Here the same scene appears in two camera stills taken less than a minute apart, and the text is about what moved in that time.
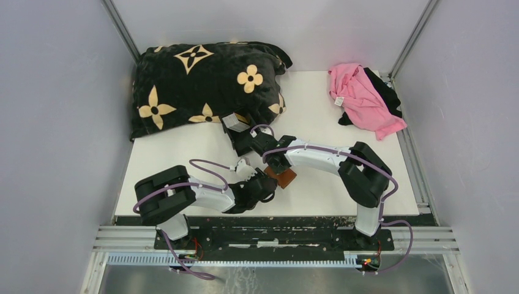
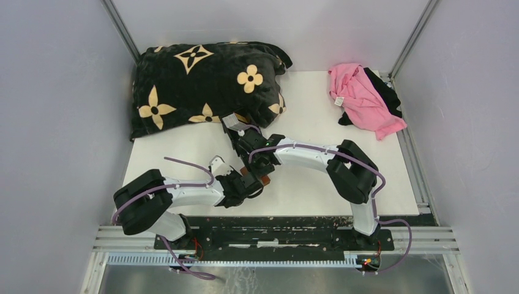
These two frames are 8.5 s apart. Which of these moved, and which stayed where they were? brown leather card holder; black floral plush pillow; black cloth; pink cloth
Moved: brown leather card holder
Stayed: pink cloth; black floral plush pillow; black cloth
